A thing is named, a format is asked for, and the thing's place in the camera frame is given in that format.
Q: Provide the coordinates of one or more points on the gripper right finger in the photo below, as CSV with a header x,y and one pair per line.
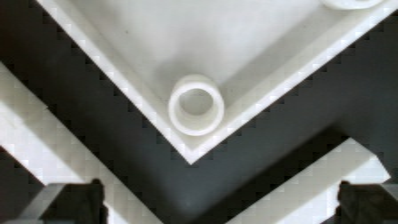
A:
x,y
369,204

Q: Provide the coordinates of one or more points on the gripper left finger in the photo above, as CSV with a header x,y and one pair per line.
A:
x,y
69,204

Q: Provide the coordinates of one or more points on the white square tabletop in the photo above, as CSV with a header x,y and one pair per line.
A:
x,y
253,42

